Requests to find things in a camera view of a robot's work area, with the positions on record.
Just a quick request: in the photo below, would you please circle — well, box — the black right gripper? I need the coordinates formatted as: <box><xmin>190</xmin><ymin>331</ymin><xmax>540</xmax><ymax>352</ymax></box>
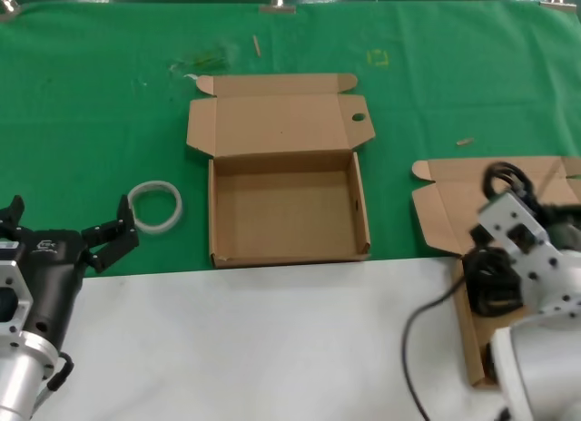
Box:
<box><xmin>462</xmin><ymin>246</ymin><xmax>523</xmax><ymax>304</ymax></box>

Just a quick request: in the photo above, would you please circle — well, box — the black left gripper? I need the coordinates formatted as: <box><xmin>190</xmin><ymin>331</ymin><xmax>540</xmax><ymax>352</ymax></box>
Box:
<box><xmin>0</xmin><ymin>193</ymin><xmax>141</xmax><ymax>349</ymax></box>

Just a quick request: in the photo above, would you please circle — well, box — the open cardboard box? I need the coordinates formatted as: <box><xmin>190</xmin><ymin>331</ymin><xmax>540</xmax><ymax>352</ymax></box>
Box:
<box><xmin>410</xmin><ymin>156</ymin><xmax>581</xmax><ymax>388</ymax></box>

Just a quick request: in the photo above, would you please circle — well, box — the cardboard box with round hole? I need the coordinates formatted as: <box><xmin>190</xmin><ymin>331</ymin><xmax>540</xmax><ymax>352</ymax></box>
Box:
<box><xmin>184</xmin><ymin>73</ymin><xmax>377</xmax><ymax>269</ymax></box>

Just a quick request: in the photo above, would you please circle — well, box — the clear tape roll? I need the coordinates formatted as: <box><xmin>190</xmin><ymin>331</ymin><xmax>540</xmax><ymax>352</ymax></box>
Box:
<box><xmin>127</xmin><ymin>179</ymin><xmax>185</xmax><ymax>236</ymax></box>

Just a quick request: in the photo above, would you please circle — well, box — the green table mat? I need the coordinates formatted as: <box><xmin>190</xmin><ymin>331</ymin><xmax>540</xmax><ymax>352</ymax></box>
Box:
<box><xmin>0</xmin><ymin>1</ymin><xmax>581</xmax><ymax>279</ymax></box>

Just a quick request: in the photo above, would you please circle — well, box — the metal table clamp left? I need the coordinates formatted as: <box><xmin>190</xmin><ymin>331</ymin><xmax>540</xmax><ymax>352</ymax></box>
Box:
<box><xmin>0</xmin><ymin>0</ymin><xmax>22</xmax><ymax>23</ymax></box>

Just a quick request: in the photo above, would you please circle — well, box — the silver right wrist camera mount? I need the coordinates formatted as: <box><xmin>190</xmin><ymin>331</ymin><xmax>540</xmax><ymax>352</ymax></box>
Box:
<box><xmin>476</xmin><ymin>191</ymin><xmax>562</xmax><ymax>281</ymax></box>

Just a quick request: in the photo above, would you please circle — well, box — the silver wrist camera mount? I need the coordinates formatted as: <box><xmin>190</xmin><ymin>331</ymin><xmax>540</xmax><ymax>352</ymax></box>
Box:
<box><xmin>476</xmin><ymin>191</ymin><xmax>562</xmax><ymax>281</ymax></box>
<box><xmin>0</xmin><ymin>239</ymin><xmax>35</xmax><ymax>348</ymax></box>

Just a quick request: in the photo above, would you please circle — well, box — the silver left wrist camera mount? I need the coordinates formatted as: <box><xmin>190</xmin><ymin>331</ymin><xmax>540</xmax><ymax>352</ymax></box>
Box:
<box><xmin>0</xmin><ymin>239</ymin><xmax>35</xmax><ymax>348</ymax></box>

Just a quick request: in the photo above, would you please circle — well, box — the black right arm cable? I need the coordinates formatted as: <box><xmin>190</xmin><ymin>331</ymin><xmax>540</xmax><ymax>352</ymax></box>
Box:
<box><xmin>401</xmin><ymin>279</ymin><xmax>468</xmax><ymax>421</ymax></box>

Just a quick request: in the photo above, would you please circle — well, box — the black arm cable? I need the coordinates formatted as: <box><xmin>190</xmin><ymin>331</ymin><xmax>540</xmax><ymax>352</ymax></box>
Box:
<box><xmin>401</xmin><ymin>279</ymin><xmax>468</xmax><ymax>421</ymax></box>
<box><xmin>34</xmin><ymin>350</ymin><xmax>76</xmax><ymax>413</ymax></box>

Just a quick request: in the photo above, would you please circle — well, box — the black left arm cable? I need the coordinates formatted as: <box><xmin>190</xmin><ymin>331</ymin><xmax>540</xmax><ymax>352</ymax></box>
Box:
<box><xmin>34</xmin><ymin>350</ymin><xmax>76</xmax><ymax>413</ymax></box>

